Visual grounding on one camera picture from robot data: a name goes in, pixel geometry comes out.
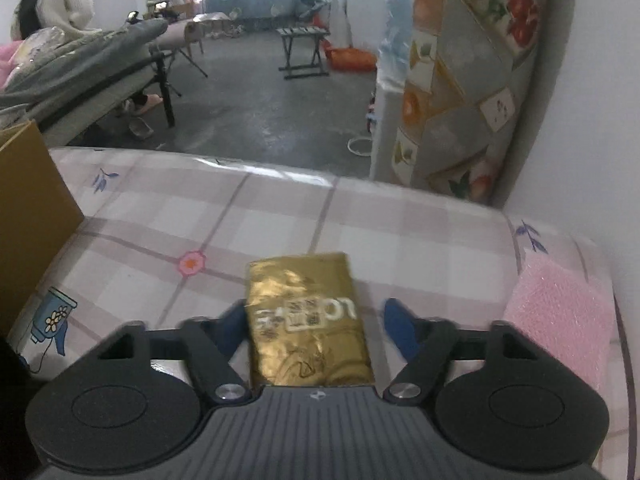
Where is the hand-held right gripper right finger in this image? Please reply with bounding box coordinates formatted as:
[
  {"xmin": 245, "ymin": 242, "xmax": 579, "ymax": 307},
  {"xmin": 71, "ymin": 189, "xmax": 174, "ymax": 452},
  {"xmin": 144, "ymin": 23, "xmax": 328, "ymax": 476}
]
[{"xmin": 381, "ymin": 298, "xmax": 534, "ymax": 404}]

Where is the grey blanket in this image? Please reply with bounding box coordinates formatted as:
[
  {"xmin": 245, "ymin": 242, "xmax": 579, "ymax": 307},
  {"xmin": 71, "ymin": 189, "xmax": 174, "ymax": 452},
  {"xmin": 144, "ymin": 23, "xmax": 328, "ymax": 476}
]
[{"xmin": 0, "ymin": 20, "xmax": 169, "ymax": 122}]

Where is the pink bubble wrap pad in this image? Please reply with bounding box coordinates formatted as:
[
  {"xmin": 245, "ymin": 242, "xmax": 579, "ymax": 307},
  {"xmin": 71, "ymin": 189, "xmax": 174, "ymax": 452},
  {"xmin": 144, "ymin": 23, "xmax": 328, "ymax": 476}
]
[{"xmin": 502, "ymin": 260, "xmax": 615, "ymax": 387}]

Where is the pink plaid bedsheet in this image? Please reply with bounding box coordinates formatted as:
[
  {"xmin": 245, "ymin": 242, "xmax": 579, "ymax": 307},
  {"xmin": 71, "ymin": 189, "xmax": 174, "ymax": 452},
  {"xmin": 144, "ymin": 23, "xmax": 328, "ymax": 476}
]
[{"xmin": 7, "ymin": 147, "xmax": 632, "ymax": 480}]

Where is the gold foil packet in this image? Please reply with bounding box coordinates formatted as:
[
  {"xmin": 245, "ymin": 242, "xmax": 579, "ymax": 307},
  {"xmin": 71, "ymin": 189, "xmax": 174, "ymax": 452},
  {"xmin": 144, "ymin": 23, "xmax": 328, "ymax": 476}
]
[{"xmin": 245, "ymin": 251, "xmax": 376, "ymax": 389}]

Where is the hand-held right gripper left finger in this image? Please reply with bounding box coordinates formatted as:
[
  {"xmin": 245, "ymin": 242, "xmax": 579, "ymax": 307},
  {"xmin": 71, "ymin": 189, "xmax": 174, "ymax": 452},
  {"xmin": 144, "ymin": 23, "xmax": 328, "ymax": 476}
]
[{"xmin": 97, "ymin": 301, "xmax": 252, "ymax": 403}]

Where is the fruit print mattress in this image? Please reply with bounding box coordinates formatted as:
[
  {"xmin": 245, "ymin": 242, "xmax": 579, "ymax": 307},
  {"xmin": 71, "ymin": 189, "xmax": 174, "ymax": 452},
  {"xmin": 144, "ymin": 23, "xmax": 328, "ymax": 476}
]
[{"xmin": 392, "ymin": 0, "xmax": 552, "ymax": 209}]

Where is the brown cardboard box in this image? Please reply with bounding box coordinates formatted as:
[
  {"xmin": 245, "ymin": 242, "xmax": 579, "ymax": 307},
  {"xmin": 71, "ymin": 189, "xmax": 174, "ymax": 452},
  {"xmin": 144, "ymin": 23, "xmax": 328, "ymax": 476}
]
[{"xmin": 0, "ymin": 121, "xmax": 85, "ymax": 339}]

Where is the dark folded stroller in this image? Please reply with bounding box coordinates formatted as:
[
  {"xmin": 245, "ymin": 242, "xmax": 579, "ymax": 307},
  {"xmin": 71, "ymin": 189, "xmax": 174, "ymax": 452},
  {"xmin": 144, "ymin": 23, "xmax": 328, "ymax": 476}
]
[{"xmin": 299, "ymin": 0, "xmax": 332, "ymax": 27}]

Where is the folding stool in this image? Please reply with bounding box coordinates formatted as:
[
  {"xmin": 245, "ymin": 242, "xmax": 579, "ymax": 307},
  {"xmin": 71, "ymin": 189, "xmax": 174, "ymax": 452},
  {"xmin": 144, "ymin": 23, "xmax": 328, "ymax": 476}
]
[{"xmin": 277, "ymin": 27, "xmax": 331, "ymax": 80}]

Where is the pink bedding in clear plastic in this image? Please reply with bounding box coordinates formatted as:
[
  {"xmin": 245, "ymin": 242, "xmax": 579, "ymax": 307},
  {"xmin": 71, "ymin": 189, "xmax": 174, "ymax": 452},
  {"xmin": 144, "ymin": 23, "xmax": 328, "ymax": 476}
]
[{"xmin": 0, "ymin": 29, "xmax": 67, "ymax": 92}]

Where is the blue plastic wrapped roll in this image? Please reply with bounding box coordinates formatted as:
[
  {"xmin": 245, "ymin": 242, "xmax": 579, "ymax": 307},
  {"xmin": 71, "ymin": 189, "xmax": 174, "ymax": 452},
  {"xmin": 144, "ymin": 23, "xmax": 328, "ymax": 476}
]
[{"xmin": 370, "ymin": 0, "xmax": 418, "ymax": 181}]

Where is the black metal bed frame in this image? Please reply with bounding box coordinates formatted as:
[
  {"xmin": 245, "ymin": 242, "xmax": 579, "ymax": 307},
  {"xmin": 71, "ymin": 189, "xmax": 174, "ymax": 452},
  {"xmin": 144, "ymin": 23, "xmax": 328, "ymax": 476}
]
[{"xmin": 40, "ymin": 50, "xmax": 177, "ymax": 147}]

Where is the grey slipper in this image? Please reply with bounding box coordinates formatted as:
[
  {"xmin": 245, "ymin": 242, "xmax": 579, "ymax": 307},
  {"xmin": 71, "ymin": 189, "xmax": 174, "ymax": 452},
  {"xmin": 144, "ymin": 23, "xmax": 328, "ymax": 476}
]
[{"xmin": 128, "ymin": 117, "xmax": 155, "ymax": 140}]

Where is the orange bag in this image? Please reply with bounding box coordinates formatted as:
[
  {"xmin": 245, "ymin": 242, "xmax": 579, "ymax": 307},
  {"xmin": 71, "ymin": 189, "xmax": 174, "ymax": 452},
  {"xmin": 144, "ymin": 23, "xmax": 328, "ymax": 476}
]
[{"xmin": 327, "ymin": 47, "xmax": 377, "ymax": 74}]

